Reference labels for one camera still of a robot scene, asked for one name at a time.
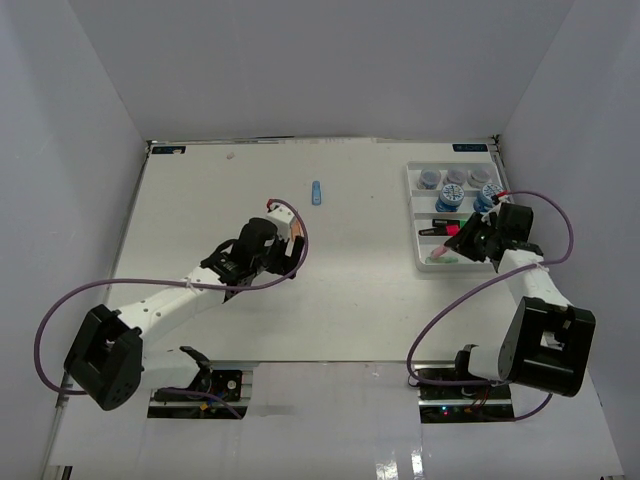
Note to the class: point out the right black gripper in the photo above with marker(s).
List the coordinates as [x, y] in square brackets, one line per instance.
[462, 242]

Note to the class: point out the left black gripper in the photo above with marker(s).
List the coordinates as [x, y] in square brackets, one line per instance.
[288, 266]

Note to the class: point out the pink cap black highlighter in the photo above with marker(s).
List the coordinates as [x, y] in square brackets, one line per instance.
[446, 230]

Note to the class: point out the pink correction tape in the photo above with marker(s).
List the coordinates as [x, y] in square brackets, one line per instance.
[438, 252]

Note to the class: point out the green cap black highlighter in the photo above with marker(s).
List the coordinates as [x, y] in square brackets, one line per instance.
[437, 222]

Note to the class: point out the green correction tape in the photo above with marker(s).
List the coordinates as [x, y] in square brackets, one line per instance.
[442, 260]

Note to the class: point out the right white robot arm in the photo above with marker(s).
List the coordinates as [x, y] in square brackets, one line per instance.
[548, 341]

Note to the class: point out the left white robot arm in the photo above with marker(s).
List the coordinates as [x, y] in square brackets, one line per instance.
[114, 353]

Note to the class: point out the white compartment tray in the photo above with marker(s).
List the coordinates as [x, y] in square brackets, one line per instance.
[421, 204]

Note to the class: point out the right blue label sticker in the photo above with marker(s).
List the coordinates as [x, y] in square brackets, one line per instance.
[469, 147]

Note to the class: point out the blue label sticker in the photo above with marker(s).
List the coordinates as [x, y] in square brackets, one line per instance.
[168, 150]
[469, 147]

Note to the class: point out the left blue label sticker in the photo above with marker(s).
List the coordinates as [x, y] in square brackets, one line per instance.
[168, 150]

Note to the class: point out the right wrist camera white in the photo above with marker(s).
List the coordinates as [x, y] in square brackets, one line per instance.
[498, 201]

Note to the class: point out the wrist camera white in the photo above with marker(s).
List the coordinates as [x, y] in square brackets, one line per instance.
[282, 217]
[498, 201]

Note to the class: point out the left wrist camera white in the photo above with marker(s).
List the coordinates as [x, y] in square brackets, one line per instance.
[282, 217]

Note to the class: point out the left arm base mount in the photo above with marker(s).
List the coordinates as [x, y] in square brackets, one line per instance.
[225, 394]

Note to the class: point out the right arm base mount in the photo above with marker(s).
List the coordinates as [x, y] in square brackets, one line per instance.
[446, 404]

